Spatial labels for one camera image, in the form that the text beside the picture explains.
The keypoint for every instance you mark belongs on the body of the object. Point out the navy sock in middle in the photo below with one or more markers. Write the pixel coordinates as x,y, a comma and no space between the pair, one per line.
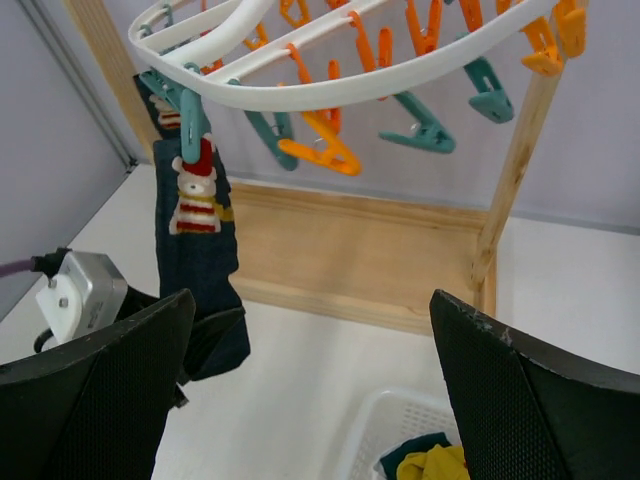
165,119

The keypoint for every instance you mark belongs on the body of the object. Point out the navy sock on right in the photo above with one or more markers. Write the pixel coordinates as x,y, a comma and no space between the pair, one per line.
197,250

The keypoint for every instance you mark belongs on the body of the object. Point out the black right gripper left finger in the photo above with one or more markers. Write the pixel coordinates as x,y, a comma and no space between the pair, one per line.
73,443

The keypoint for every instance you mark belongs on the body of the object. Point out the wooden hanger stand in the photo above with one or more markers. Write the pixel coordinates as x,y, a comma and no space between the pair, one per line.
371,258

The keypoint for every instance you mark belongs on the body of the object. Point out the white plastic basket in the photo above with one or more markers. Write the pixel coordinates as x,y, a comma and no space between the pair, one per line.
388,418

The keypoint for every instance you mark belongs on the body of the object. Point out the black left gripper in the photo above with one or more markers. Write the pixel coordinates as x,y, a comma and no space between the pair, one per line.
136,362

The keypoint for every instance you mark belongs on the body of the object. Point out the navy sock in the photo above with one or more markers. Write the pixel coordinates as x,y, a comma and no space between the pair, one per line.
165,119
197,250

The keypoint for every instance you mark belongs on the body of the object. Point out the white round clip hanger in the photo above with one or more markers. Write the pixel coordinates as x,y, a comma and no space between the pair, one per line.
292,66

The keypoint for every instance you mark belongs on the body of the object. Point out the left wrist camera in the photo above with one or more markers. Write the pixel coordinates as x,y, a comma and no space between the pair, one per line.
84,292

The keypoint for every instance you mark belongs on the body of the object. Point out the teal green sock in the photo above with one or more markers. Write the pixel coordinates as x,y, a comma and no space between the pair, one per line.
389,462

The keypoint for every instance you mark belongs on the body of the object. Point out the mustard yellow bear sock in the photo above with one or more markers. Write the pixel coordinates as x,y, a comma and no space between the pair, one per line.
439,463

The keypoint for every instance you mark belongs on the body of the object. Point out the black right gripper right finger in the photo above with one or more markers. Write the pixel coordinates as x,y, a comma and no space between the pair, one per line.
526,409

